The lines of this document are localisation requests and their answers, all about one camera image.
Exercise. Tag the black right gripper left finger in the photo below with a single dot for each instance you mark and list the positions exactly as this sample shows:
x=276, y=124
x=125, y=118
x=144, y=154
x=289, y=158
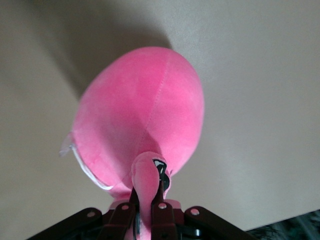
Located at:
x=122, y=220

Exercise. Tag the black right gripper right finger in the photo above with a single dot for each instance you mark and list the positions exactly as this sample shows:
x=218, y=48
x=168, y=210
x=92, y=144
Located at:
x=162, y=220

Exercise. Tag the pink plush toy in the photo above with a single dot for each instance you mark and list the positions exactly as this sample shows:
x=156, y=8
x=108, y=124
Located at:
x=140, y=105

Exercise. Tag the brown table mat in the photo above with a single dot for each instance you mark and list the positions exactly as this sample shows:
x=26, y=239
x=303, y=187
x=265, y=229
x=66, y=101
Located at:
x=250, y=75

